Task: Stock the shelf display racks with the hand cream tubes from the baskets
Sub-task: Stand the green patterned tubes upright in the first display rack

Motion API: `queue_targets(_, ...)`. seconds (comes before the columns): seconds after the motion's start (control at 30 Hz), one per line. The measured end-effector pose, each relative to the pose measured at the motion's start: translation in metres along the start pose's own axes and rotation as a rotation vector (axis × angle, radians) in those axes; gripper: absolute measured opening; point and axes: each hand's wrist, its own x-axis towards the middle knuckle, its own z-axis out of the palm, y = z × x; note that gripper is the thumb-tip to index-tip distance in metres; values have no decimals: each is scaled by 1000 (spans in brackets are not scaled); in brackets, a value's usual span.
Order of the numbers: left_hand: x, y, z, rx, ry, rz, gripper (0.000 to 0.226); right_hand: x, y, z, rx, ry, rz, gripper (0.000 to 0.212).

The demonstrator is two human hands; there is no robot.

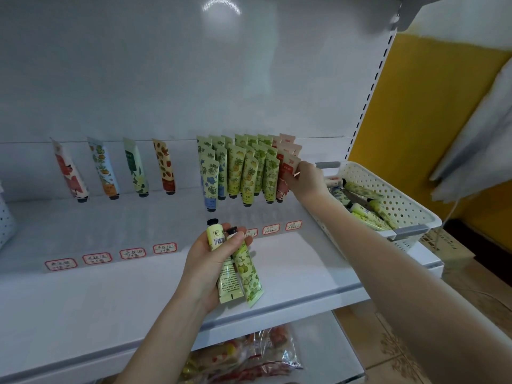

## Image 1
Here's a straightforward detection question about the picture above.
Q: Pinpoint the person's right hand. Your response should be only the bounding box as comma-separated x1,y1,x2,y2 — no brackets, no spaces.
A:
292,159,331,206

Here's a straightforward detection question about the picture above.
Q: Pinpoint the person's left hand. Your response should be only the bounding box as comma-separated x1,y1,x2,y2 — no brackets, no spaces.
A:
178,223,255,314

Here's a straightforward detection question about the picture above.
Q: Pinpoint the yellow-green white-label hand cream tube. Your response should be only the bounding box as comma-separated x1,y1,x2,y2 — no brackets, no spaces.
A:
206,218,245,305

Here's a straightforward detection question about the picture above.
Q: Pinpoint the red white hand cream tube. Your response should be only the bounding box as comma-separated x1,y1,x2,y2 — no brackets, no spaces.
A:
276,151,302,203

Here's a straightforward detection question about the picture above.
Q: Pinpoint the light green floral hand cream tube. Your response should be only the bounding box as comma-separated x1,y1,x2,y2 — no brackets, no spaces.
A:
228,228,265,309

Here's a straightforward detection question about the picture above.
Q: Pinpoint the pile of green hand cream tubes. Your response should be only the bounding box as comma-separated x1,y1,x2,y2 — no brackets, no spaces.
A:
328,178,397,233

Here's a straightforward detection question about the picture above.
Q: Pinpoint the white perforated plastic basket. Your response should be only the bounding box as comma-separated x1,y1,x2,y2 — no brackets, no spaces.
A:
308,159,443,257
0,183,19,249

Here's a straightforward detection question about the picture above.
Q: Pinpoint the white metal shelf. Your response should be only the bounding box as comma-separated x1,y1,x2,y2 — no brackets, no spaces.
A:
0,0,449,384

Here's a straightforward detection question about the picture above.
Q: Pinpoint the row of hand cream tubes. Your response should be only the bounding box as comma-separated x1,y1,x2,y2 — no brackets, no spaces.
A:
52,133,303,213

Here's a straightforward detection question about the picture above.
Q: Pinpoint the person's right forearm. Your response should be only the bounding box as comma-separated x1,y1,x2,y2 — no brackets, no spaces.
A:
308,196,512,384

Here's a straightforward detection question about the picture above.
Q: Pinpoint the person's left forearm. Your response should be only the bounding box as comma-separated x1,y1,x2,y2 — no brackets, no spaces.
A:
116,295,213,384

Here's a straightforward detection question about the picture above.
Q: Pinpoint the pile of snack packets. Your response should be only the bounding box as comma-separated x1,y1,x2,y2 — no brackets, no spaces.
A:
96,325,303,384

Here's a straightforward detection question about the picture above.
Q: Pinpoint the clear divider tray with labels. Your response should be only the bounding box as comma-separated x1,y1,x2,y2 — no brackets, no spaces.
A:
45,220,303,272

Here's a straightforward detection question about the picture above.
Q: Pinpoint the small brown cardboard box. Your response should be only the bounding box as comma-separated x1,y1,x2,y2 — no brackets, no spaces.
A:
420,228,477,265

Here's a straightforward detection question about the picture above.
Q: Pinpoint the white hanging cable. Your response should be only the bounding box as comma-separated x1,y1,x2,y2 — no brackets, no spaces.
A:
444,199,461,229

